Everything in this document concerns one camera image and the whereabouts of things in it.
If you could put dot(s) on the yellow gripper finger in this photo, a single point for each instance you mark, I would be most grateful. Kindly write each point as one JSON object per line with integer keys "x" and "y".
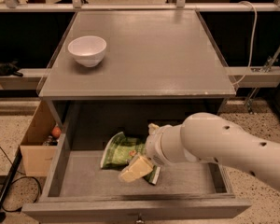
{"x": 138, "y": 167}
{"x": 152, "y": 128}

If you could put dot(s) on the green jalapeno chip bag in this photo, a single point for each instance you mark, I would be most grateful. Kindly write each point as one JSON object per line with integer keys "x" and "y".
{"x": 120, "y": 150}

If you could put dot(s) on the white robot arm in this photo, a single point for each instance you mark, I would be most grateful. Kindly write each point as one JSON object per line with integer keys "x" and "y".
{"x": 204, "y": 137}

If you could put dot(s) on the open grey top drawer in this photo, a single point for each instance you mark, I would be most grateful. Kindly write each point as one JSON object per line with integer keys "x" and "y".
{"x": 78, "y": 190}

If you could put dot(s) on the grey cabinet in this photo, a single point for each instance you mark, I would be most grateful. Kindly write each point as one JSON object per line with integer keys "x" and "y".
{"x": 156, "y": 56}

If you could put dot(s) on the orange ball in box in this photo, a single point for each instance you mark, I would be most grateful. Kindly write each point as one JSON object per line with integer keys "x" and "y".
{"x": 56, "y": 132}

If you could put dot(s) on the white bowl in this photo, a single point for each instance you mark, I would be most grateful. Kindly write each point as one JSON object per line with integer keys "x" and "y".
{"x": 87, "y": 50}

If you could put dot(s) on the cardboard box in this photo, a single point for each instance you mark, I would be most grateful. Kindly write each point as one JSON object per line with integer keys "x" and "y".
{"x": 38, "y": 146}

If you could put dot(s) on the metal frame rail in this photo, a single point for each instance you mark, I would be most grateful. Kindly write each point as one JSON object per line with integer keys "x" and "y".
{"x": 201, "y": 7}

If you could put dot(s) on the black object on rail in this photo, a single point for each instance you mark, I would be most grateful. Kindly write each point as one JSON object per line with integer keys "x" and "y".
{"x": 10, "y": 69}

